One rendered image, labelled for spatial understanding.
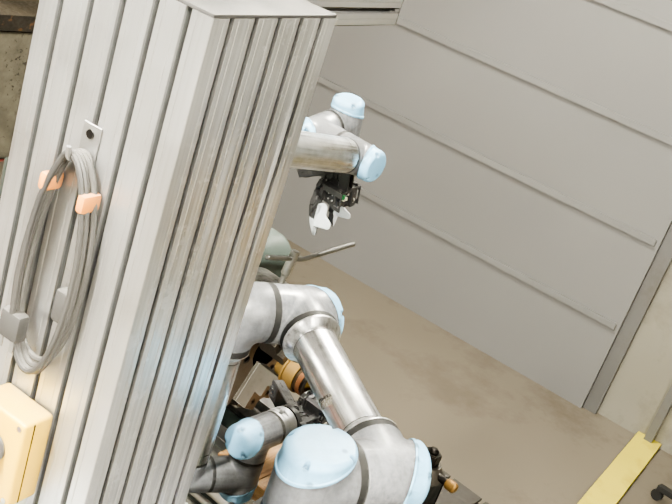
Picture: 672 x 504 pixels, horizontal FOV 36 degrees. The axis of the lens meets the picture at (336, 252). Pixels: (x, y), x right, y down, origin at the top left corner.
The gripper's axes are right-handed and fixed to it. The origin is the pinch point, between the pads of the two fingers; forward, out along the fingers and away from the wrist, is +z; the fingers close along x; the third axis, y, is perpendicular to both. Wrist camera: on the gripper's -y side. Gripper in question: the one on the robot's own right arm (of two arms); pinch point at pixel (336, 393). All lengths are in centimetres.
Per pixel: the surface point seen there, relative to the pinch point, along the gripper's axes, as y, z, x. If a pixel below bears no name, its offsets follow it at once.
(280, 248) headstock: -36.5, 13.3, 16.2
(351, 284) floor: -156, 254, -107
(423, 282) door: -123, 267, -90
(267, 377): -14.5, -7.0, -2.9
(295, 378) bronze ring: -7.5, -6.6, 1.3
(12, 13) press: -323, 138, -24
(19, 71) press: -324, 149, -55
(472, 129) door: -128, 266, -5
